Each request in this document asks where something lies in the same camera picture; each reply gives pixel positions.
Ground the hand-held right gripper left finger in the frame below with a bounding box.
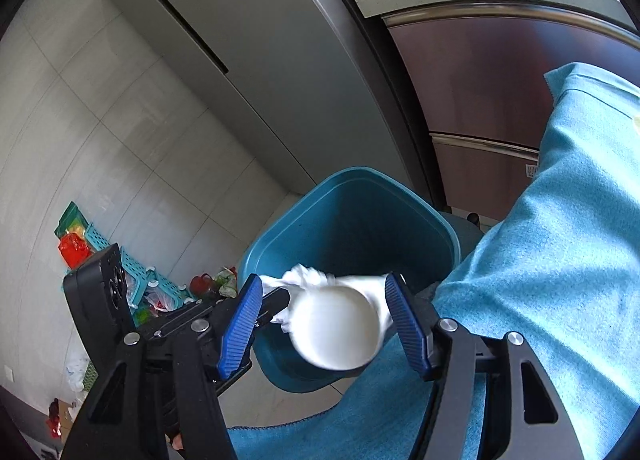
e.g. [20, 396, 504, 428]
[60, 274, 264, 460]

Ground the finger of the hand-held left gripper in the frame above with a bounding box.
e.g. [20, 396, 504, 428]
[255, 287, 293, 326]

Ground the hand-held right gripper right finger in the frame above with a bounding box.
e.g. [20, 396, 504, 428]
[384, 273, 583, 460]

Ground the blue plastic bin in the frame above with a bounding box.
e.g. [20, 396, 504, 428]
[236, 166, 462, 381]

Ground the teal plastic basket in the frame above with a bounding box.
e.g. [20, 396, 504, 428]
[84, 223, 197, 312]

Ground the red plastic bag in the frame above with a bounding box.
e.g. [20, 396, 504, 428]
[59, 233, 94, 271]

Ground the green leafy vegetable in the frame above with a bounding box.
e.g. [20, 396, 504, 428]
[215, 267, 239, 299]

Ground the white plastic bag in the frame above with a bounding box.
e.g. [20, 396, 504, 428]
[127, 270, 177, 312]

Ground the red round fruit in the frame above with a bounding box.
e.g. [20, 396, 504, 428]
[190, 274, 216, 299]

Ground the green plastic basket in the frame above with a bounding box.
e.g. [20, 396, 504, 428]
[55, 201, 96, 242]

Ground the cardboard box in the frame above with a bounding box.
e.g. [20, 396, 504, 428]
[47, 397, 82, 441]

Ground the blue floral tablecloth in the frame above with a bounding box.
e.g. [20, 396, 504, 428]
[227, 62, 640, 460]

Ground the grey refrigerator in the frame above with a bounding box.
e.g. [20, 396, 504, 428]
[100, 0, 441, 206]

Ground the kitchen counter with cabinets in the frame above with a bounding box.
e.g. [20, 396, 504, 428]
[347, 0, 640, 226]

